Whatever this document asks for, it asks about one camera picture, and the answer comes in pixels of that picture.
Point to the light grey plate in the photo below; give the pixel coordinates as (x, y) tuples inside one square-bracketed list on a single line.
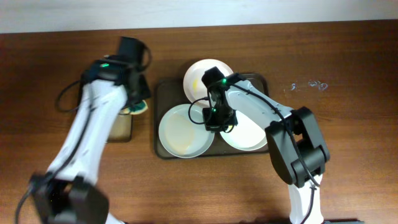
[(182, 133)]

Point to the black water basin tray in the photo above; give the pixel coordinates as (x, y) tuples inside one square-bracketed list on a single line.
[(121, 127)]

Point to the green and yellow sponge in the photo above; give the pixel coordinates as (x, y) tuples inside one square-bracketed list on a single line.
[(135, 109)]

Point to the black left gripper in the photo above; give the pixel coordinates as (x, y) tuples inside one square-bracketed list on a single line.
[(146, 91)]

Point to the large dark serving tray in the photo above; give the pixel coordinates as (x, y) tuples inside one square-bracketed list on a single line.
[(169, 93)]

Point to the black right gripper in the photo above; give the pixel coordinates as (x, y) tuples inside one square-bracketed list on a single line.
[(214, 126)]

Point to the cream white plate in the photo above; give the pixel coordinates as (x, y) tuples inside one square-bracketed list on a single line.
[(246, 135)]

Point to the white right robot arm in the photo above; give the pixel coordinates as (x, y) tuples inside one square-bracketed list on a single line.
[(295, 143)]

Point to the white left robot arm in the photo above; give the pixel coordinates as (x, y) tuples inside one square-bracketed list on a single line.
[(67, 192)]

